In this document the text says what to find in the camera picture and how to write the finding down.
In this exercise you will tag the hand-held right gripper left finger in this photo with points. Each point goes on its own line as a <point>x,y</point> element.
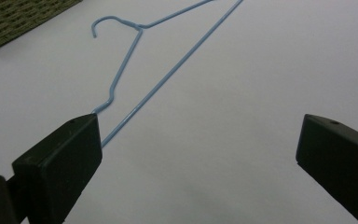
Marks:
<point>59,165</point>

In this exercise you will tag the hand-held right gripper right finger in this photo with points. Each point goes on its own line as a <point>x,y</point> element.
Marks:
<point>341,155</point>

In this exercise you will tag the green woven basket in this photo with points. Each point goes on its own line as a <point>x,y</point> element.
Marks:
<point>15,18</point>

